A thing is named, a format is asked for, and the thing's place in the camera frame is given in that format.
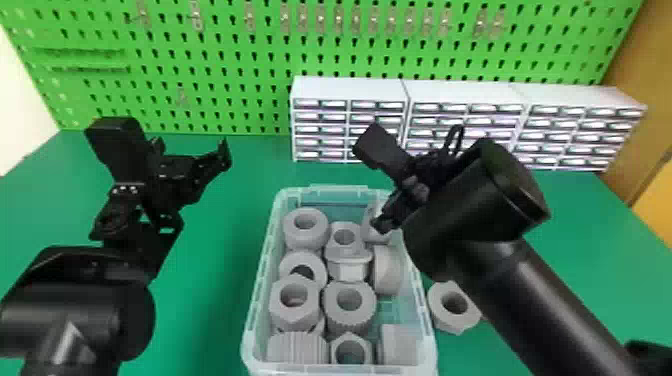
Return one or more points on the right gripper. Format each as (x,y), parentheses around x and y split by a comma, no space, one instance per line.
(420,181)

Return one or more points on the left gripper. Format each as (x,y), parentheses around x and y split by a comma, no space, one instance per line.
(168,181)

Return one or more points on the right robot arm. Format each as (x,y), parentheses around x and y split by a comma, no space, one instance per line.
(504,262)

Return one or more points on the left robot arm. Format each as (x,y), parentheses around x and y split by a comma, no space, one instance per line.
(78,294)

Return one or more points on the clear bin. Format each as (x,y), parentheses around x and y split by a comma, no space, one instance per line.
(336,365)

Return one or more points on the white drawer cabinet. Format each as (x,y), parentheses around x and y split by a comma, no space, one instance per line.
(462,113)
(582,131)
(336,123)

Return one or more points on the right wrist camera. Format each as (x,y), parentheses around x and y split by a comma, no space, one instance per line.
(382,149)

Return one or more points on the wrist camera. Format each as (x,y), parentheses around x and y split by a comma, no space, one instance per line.
(382,149)
(118,144)

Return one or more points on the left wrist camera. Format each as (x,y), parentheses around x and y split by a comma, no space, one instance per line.
(118,144)

